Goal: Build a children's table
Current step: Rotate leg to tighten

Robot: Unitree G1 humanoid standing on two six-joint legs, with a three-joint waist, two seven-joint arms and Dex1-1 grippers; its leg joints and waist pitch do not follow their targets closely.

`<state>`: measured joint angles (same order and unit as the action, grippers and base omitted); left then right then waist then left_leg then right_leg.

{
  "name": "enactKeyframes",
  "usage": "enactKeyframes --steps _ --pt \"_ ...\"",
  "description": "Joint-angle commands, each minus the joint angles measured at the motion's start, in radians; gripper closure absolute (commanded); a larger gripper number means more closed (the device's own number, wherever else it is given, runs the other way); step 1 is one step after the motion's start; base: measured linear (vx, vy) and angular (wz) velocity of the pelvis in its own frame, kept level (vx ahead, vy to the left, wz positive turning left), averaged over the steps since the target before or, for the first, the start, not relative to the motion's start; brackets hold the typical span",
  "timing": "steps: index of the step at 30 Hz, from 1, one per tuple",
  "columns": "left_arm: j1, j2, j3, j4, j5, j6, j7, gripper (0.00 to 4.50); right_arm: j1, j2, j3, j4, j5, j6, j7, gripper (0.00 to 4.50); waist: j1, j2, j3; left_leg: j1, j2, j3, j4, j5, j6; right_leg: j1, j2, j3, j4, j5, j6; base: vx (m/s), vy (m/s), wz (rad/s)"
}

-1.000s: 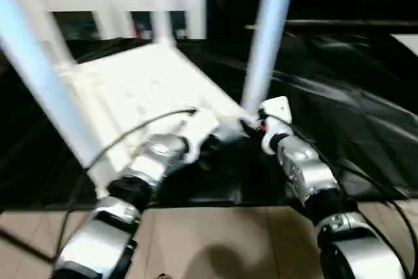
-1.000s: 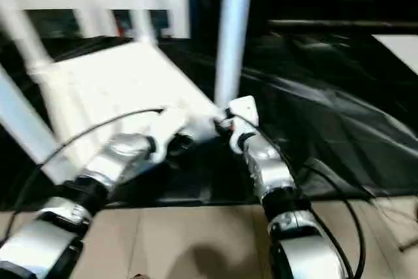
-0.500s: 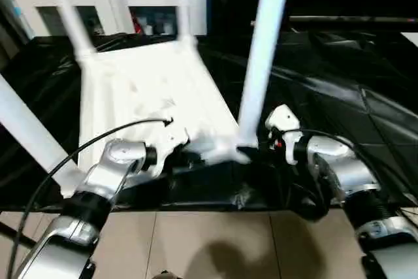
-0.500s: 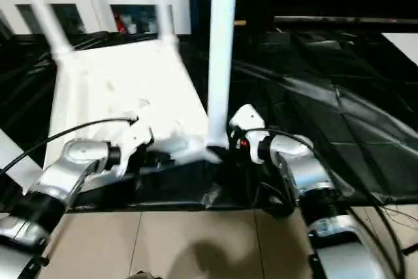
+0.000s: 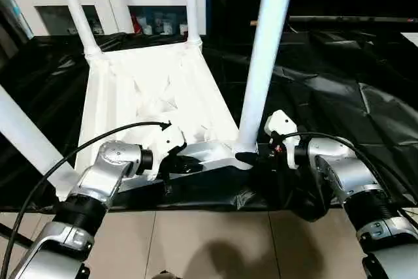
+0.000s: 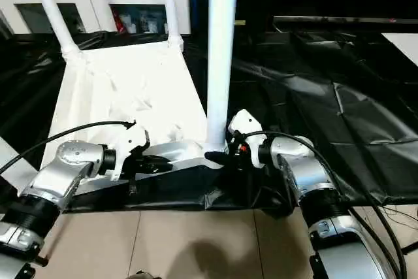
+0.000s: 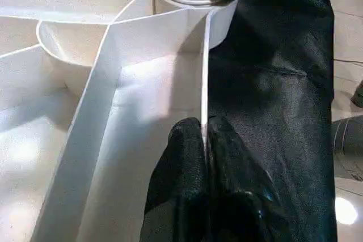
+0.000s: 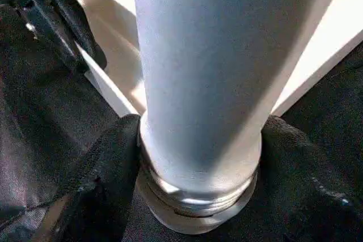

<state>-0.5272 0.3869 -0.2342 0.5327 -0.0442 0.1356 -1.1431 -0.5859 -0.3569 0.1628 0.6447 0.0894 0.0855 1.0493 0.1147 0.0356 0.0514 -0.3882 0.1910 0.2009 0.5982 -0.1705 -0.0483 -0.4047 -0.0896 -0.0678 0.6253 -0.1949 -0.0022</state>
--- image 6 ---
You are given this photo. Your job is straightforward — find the white plastic table top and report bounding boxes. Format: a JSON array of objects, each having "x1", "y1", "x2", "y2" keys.
[{"x1": 38, "y1": 39, "x2": 230, "y2": 192}]

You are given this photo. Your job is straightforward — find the white plastic table leg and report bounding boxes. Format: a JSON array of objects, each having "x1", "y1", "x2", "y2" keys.
[
  {"x1": 204, "y1": 0, "x2": 242, "y2": 151},
  {"x1": 161, "y1": 0, "x2": 184, "y2": 52},
  {"x1": 27, "y1": 0, "x2": 83, "y2": 61},
  {"x1": 0, "y1": 134, "x2": 42, "y2": 192}
]

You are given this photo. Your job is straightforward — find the black mat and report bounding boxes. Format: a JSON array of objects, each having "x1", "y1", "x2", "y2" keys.
[{"x1": 0, "y1": 22, "x2": 418, "y2": 218}]

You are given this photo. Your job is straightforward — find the blue upright panel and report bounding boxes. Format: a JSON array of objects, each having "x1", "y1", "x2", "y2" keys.
[{"x1": 187, "y1": 0, "x2": 210, "y2": 35}]

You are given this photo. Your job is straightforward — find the long metal rod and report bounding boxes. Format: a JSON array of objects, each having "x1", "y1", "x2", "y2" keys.
[{"x1": 272, "y1": 15, "x2": 418, "y2": 26}]

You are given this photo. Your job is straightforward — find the white sheet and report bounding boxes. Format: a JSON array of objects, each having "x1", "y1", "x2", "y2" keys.
[{"x1": 381, "y1": 32, "x2": 418, "y2": 65}]

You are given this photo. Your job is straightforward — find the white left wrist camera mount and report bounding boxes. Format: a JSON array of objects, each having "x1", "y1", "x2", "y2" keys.
[{"x1": 110, "y1": 121, "x2": 152, "y2": 182}]

